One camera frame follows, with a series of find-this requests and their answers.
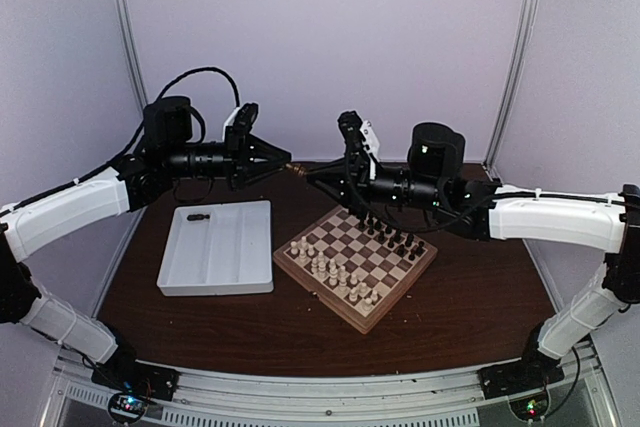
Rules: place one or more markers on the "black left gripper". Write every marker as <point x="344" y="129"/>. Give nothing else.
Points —
<point x="238" y="159"/>

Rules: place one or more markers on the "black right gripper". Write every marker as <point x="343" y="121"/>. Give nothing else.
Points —
<point x="358" y="175"/>

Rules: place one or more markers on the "wooden chess board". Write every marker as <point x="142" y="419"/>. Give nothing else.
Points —
<point x="401" y="273"/>

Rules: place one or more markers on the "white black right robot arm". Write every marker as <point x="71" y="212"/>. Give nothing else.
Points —
<point x="487" y="210"/>

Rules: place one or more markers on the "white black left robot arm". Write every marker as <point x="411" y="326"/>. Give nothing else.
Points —
<point x="76" y="222"/>

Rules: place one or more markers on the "pile of dark chess pieces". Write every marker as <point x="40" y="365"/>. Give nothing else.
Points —
<point x="197" y="217"/>

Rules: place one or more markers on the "white chess pieces group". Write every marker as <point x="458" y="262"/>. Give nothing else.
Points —
<point x="349" y="280"/>

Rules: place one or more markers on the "left controller board with LEDs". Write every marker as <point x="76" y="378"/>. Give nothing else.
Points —
<point x="124" y="407"/>

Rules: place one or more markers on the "controller board with leds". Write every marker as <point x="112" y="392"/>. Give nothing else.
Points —
<point x="124" y="407"/>
<point x="530" y="408"/>

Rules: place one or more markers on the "right controller board with LEDs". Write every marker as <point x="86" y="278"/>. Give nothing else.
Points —
<point x="530" y="408"/>

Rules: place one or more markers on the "white plastic sorting tray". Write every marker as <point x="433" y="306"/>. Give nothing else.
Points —
<point x="229" y="254"/>

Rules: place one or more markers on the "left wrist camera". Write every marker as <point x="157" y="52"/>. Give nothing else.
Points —
<point x="239" y="124"/>

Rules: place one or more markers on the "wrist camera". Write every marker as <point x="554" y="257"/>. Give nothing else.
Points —
<point x="361" y="145"/>
<point x="239" y="124"/>

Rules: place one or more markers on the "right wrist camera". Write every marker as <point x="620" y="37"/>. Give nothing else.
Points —
<point x="361" y="145"/>

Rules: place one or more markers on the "aluminium left corner post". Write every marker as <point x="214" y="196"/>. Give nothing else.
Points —
<point x="134" y="69"/>

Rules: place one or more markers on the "aluminium corner post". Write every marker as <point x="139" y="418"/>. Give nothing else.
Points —
<point x="134" y="69"/>
<point x="524" y="31"/>

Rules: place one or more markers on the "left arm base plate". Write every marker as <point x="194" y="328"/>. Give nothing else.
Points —
<point x="142" y="380"/>

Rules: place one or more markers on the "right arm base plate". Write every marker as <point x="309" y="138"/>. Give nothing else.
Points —
<point x="516" y="377"/>

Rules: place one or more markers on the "aluminium right corner post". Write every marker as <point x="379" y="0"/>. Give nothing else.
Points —
<point x="524" y="31"/>

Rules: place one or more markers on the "aluminium front frame rail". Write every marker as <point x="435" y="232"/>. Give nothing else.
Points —
<point x="452" y="397"/>

